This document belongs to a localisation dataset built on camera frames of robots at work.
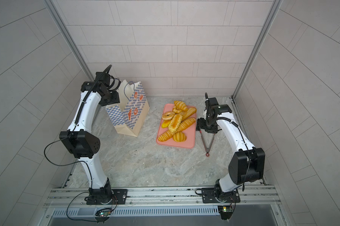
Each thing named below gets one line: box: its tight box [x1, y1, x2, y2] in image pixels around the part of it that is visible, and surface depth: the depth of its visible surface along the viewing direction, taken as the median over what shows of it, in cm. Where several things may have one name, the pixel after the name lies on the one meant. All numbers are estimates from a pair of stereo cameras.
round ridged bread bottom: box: [172, 131, 187, 143], surface depth 91 cm
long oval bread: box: [179, 106, 197, 121], surface depth 104 cm
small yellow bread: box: [161, 119, 171, 129], surface depth 98 cm
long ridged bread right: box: [176, 117, 196, 133], surface depth 98 cm
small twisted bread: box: [172, 105, 183, 114], surface depth 105 cm
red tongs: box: [199, 129, 216, 157], surface depth 91 cm
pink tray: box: [155, 103, 197, 149], surface depth 97 cm
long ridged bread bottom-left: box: [157, 129, 174, 142], surface depth 93 cm
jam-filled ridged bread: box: [168, 113, 183, 133], surface depth 95 cm
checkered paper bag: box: [105, 79, 150, 138], surface depth 88 cm
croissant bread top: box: [173, 100, 188, 112], surface depth 104 cm
